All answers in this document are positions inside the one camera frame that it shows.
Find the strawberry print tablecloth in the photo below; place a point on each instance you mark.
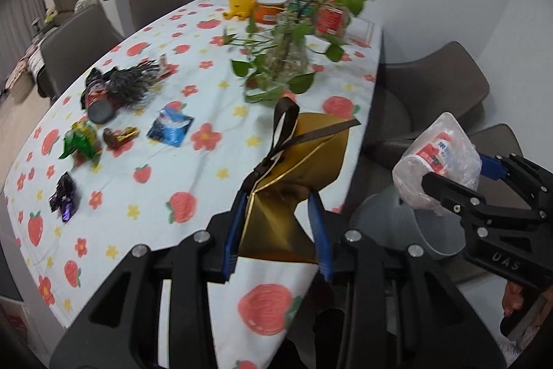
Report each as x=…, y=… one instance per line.
x=129, y=179

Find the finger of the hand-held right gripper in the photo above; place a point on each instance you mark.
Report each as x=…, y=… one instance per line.
x=449, y=189
x=490, y=166

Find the clear waste bin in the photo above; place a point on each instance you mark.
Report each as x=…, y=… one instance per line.
x=389, y=217

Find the black plastic bag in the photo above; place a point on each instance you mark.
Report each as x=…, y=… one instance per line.
x=129, y=81

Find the glass vase with flowers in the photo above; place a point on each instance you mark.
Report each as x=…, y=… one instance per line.
x=345, y=3

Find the person's right hand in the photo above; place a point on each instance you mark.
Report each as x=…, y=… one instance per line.
x=513, y=300

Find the orange instant noodle cup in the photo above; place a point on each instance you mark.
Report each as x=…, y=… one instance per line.
x=270, y=8

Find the clear plastic wrapper red label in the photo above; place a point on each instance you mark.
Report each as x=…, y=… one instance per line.
x=432, y=153

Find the floral covered sofa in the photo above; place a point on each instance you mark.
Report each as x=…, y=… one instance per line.
x=26, y=66

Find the blue snack wrapper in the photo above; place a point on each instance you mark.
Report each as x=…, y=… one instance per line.
x=170, y=127

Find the clear jar red label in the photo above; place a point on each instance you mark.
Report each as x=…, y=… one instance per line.
x=330, y=19

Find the grey curtain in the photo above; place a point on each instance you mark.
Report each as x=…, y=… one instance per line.
x=19, y=14

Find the brown candy wrapper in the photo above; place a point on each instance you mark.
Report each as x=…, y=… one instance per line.
x=121, y=135

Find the green snack wrapper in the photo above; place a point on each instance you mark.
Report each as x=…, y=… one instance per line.
x=82, y=140

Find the cardboard box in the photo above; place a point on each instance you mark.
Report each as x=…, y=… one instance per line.
x=12, y=323

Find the gold paper gift bag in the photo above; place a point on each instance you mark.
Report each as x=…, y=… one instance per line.
x=311, y=153

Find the purple snack wrapper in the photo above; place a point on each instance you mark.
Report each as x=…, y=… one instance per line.
x=65, y=196

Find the red drink can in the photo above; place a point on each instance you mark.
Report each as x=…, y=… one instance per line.
x=100, y=107

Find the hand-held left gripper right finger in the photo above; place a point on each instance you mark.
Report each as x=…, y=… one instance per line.
x=319, y=230

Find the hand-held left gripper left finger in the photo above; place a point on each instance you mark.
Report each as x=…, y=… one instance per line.
x=235, y=230

